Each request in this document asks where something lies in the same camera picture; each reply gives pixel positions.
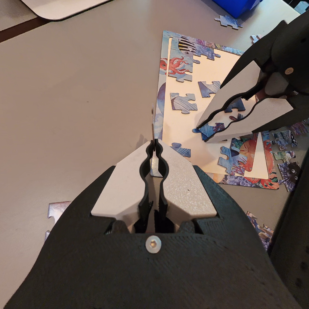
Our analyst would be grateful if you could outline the pale blue octopus arm piece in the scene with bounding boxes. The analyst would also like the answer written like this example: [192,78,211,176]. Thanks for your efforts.
[170,54,201,67]

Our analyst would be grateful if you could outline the grey blue white puzzle piece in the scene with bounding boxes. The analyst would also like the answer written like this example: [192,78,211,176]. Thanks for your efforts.
[288,118,309,136]

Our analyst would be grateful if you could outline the striped fish puzzle piece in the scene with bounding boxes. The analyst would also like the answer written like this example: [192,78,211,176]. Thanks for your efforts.
[178,36,196,55]

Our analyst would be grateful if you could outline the joined orange crab puzzle pieces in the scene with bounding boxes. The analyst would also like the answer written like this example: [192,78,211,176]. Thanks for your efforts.
[229,133,263,173]

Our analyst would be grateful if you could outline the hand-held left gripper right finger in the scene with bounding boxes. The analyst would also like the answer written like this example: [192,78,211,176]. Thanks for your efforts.
[154,141,217,233]

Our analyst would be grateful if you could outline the blue swoosh corner puzzle piece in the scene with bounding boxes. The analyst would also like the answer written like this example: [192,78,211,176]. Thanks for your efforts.
[169,142,192,158]

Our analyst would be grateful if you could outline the sea print jigsaw puzzle board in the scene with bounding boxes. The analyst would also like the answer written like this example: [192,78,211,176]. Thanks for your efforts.
[150,30,280,190]

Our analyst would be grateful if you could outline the pale striped whale fin piece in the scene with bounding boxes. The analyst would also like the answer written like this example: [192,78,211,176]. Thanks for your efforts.
[170,92,198,114]

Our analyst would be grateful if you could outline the dark blue striped whale piece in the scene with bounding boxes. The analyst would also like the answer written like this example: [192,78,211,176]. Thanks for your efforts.
[198,81,221,98]

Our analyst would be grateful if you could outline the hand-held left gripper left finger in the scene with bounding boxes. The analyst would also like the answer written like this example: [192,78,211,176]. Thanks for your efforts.
[91,141,155,233]

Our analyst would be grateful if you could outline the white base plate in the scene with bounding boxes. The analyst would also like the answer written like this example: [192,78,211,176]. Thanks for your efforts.
[20,0,114,20]

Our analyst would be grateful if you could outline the dark blue striped puzzle piece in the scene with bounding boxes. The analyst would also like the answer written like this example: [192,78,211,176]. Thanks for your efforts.
[223,98,246,113]

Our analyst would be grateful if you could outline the black spiny fish puzzle piece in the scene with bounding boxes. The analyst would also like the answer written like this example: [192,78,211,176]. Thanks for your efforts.
[273,151,302,192]

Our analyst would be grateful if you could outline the blue plastic bin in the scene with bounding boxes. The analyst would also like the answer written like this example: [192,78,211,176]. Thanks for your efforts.
[211,0,263,18]

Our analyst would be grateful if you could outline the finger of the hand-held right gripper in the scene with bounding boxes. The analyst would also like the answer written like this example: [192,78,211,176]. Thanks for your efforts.
[204,97,294,143]
[196,60,262,129]

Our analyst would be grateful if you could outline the purple grey peeled puzzle piece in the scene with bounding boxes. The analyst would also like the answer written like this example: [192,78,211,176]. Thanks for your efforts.
[44,201,72,242]

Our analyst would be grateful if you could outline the striped whale belly puzzle piece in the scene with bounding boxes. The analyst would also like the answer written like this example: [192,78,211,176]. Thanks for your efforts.
[192,126,218,141]

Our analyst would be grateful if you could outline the pink coral seahorse puzzle piece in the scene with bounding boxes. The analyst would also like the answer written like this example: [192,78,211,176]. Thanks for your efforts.
[212,113,244,132]

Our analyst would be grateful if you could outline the pale blue splash puzzle piece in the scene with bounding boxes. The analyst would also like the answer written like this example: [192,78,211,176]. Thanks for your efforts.
[214,15,243,30]

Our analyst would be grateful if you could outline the purple blue edge puzzle piece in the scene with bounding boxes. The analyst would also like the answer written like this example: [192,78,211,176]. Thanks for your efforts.
[193,43,221,62]

